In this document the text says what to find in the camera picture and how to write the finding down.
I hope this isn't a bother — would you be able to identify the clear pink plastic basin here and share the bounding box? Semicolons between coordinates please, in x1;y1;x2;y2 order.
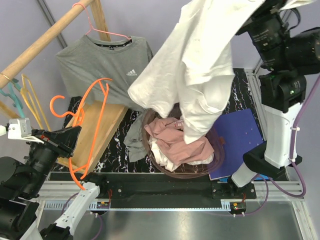
141;108;225;179

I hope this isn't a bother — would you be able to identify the pink wire hanger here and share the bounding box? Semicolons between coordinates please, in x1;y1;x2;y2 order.
72;0;132;42

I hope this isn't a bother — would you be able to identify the wooden clothes rail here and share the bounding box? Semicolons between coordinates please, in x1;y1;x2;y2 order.
0;0;93;89

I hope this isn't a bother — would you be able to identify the wooden box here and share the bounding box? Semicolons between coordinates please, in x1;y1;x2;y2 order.
56;99;130;175

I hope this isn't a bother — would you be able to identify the pink t shirt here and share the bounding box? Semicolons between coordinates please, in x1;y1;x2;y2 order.
144;117;215;172

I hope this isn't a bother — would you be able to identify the wooden rack frame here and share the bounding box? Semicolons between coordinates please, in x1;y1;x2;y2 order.
0;0;112;121

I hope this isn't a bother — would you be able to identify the yellow plastic hanger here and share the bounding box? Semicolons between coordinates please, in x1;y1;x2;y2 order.
20;73;51;131

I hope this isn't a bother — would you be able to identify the white t shirt blue graphic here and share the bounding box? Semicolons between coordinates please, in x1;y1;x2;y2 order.
128;0;263;144

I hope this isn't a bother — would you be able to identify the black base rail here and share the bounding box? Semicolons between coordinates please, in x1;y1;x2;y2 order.
48;172;257;210

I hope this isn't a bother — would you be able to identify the grey adidas t shirt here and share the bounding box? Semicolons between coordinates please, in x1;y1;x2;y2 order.
56;35;153;163

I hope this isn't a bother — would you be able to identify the teal plastic hanger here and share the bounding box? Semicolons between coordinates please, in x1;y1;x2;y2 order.
0;78;26;118

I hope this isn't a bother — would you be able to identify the purple folder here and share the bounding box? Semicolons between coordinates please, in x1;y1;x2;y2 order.
209;109;263;181

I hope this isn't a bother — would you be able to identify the orange plastic hanger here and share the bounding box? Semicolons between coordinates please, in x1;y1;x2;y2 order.
49;77;113;190

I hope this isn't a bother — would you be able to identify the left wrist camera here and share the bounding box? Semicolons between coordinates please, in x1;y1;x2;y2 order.
0;118;32;140

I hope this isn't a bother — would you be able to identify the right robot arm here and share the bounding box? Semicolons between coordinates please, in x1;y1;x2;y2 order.
227;0;320;199

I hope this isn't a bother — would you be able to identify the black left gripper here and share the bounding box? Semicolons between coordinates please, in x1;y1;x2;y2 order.
22;122;82;194

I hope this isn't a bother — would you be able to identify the white t shirt red print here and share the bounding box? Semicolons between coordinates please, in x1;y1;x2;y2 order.
149;137;215;172

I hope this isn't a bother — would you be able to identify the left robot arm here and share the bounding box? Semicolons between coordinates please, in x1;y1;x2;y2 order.
0;126;108;240

